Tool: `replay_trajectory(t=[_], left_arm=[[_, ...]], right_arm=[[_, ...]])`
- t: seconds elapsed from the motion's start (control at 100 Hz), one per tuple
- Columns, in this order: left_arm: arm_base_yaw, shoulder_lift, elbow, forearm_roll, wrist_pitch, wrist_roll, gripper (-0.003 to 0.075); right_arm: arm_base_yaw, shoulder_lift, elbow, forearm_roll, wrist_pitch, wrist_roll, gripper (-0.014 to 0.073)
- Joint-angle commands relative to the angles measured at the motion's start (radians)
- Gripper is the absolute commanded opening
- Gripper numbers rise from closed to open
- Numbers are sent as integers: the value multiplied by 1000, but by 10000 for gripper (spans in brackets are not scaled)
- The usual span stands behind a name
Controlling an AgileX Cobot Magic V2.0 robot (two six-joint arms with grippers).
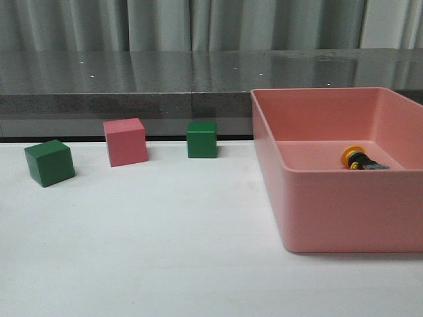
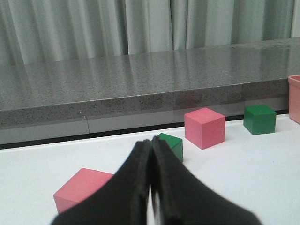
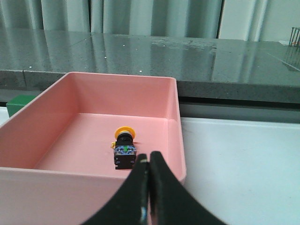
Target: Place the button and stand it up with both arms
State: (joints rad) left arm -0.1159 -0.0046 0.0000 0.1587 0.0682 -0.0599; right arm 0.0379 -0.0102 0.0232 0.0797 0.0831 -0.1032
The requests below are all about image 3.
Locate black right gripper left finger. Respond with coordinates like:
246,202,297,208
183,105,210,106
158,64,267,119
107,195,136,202
83,154,149,225

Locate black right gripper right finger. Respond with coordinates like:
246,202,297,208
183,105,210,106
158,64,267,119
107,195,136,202
149,151,224,225

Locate yellow push button switch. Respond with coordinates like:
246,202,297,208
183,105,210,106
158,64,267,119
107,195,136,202
111,126,137,170

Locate pink plastic bin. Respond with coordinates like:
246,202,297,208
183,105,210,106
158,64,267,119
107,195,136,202
0,72,186,225

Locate green cube near bin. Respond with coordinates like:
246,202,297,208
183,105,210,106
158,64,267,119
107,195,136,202
6,95,36,117

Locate grey curtain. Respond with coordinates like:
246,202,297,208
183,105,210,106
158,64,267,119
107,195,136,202
0,0,300,41

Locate dark wire rack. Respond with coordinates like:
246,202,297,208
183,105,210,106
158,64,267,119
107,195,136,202
288,27,300,48

